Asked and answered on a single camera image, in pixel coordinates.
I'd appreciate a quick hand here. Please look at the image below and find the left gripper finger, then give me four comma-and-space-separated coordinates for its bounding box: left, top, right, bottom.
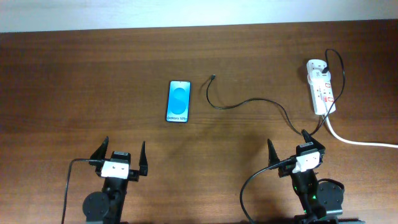
89, 136, 109, 165
139, 141, 148, 176

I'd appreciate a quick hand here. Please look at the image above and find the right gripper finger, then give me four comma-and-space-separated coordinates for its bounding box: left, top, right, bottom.
267, 139, 280, 170
301, 129, 325, 152

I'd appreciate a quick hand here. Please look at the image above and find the black USB charging cable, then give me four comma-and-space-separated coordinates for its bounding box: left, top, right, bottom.
205, 49, 346, 137

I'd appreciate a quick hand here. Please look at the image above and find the blue Samsung Galaxy smartphone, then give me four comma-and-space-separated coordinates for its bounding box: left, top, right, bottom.
165, 80, 192, 123

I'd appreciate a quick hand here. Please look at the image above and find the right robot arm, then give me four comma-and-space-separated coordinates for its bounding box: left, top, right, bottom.
267, 130, 345, 223

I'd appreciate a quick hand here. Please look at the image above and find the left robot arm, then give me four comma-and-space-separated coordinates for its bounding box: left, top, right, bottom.
82, 138, 148, 224

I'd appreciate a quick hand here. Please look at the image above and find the white USB charger plug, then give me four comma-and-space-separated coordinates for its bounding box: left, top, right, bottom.
307, 68, 331, 85

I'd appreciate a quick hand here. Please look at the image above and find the white power strip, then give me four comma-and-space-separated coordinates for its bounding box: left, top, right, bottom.
306, 59, 337, 116

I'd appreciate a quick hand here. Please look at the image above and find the white power strip cord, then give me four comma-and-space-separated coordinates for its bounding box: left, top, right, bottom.
323, 113, 398, 149

